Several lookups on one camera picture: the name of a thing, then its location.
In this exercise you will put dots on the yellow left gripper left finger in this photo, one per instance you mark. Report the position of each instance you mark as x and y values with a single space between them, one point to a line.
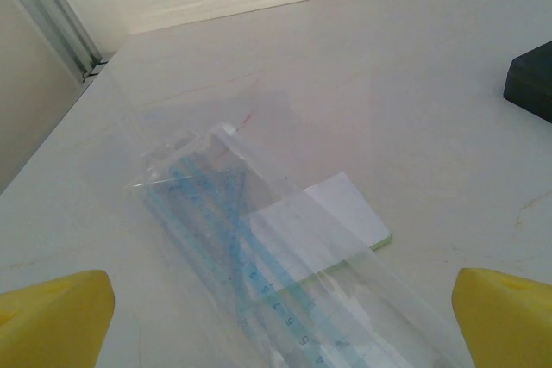
52 320

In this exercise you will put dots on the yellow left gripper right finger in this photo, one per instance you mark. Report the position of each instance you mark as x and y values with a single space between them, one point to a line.
504 325

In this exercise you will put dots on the white notepad with green edge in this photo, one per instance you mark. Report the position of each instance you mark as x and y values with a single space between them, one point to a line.
340 208

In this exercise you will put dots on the black pencil case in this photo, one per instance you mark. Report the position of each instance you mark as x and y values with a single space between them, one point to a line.
532 81

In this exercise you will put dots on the aluminium corner post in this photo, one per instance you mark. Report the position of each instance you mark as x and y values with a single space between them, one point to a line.
58 19

